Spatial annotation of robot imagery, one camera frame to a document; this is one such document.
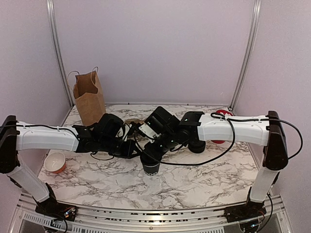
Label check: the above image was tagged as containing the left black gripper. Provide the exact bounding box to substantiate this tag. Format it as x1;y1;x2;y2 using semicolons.
99;135;142;159

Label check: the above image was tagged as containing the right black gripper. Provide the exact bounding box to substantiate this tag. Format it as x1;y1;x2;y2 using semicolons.
144;131;178;162

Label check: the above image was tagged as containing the brown paper bag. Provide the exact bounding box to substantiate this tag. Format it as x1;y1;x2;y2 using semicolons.
69;67;106;126

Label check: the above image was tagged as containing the single black paper cup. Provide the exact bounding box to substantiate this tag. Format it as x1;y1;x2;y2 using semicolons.
142;163;160;176

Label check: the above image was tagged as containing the black cup lid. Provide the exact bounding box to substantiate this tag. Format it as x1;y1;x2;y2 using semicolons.
140;154;160;168

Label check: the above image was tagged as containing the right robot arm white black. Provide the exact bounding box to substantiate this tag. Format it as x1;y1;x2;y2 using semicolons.
139;106;289;222

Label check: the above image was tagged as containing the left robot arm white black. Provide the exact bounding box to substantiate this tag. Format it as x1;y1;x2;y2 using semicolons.
0;114;137;221

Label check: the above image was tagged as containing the stack of black cup lids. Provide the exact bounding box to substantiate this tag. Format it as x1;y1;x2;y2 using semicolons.
188;141;206;154

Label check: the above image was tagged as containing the far cardboard cup carrier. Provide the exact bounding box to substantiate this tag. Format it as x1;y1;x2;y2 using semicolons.
124;118;144;128

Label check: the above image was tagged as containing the red cylindrical container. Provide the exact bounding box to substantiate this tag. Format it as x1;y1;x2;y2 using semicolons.
212;109;233;144

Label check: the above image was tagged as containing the orange white bowl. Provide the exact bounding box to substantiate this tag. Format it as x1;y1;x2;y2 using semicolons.
44;152;66;174

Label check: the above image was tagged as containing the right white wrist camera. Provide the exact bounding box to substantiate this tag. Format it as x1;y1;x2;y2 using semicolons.
138;123;159;143

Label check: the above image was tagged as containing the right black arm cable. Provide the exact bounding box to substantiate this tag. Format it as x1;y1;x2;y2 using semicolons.
133;111;304;167

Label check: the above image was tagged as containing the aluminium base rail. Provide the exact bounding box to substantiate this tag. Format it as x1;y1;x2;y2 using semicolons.
8;193;293;233

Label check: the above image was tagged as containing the left aluminium frame post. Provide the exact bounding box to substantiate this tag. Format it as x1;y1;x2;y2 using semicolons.
46;0;74;109

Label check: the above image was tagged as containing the aluminium frame post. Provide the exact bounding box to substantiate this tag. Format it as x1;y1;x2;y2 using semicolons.
229;0;262;111
46;0;74;109

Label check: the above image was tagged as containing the right aluminium frame post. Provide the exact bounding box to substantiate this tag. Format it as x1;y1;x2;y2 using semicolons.
229;0;262;111

